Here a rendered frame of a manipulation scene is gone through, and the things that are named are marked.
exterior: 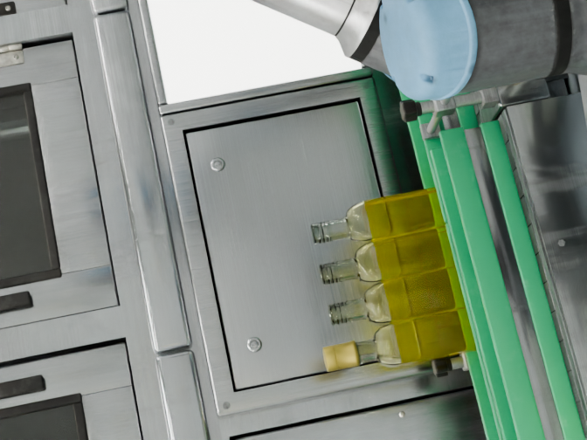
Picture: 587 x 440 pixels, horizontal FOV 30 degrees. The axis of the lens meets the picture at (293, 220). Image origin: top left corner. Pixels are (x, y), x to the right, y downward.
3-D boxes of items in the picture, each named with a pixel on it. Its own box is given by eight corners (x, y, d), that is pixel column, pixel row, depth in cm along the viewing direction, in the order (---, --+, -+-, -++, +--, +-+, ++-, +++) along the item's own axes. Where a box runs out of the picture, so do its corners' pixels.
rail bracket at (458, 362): (513, 340, 160) (424, 359, 159) (523, 333, 154) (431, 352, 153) (520, 367, 159) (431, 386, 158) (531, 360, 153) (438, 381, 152)
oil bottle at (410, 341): (515, 301, 153) (367, 332, 151) (525, 294, 148) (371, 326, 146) (525, 340, 152) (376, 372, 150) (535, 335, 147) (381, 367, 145)
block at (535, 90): (527, 98, 152) (478, 107, 151) (544, 72, 143) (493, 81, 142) (533, 122, 151) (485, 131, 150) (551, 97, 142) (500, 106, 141)
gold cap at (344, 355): (360, 371, 148) (328, 377, 148) (354, 350, 150) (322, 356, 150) (359, 355, 145) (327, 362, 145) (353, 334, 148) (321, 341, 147)
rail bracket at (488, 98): (475, 113, 153) (389, 129, 152) (502, 65, 137) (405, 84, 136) (480, 133, 152) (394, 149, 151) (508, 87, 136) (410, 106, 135)
